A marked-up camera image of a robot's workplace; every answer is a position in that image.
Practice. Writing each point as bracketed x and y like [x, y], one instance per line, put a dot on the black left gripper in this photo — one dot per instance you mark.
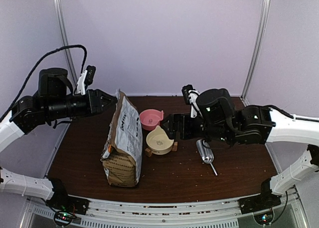
[94, 97]

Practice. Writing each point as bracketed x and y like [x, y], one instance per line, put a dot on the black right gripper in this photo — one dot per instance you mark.
[183, 118]

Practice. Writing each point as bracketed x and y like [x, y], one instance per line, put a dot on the metal food scoop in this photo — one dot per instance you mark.
[206, 153]

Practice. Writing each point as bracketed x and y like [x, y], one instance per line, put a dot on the dog food bag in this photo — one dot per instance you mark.
[122, 154]

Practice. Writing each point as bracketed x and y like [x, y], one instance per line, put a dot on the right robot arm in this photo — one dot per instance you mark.
[213, 117]

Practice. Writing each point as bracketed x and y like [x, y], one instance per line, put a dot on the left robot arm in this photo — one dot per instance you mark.
[50, 103]

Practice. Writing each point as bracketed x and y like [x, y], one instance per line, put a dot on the cream pet bowl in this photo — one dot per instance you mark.
[158, 141]

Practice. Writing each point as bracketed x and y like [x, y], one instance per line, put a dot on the pink pet bowl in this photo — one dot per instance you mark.
[151, 118]

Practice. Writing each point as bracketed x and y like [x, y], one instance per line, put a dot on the wooden bowl stand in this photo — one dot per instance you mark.
[149, 152]

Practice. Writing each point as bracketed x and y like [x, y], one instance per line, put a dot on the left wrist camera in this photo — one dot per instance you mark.
[85, 79]

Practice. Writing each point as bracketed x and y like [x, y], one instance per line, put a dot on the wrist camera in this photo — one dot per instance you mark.
[190, 95]
[85, 79]

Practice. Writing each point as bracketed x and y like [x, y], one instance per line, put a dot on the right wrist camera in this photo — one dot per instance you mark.
[190, 95]

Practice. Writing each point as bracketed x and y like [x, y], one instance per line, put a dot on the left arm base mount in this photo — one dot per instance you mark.
[72, 205]

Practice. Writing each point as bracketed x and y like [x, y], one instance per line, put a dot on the left aluminium frame post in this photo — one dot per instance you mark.
[64, 38]

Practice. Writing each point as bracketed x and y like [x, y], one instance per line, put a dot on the aluminium frame post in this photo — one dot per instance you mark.
[264, 14]
[64, 38]

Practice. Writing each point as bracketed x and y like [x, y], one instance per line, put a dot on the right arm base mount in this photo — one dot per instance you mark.
[258, 203]

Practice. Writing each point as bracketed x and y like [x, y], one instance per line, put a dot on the front aluminium rail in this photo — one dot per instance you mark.
[224, 213]

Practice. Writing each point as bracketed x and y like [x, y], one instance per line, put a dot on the right aluminium frame post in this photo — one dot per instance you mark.
[264, 14]

